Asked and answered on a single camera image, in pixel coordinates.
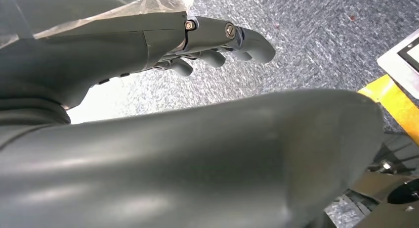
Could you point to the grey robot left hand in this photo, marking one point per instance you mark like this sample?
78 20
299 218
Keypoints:
196 161

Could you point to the clear plastic film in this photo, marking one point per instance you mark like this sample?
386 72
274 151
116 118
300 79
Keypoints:
154 3

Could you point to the ribbed grey left arm sleeve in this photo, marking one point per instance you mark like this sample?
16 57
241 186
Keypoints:
32 113

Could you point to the yellow strip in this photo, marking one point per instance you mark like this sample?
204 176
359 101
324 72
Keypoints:
392 102

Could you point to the white plate with black panel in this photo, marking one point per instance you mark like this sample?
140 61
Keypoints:
397 67

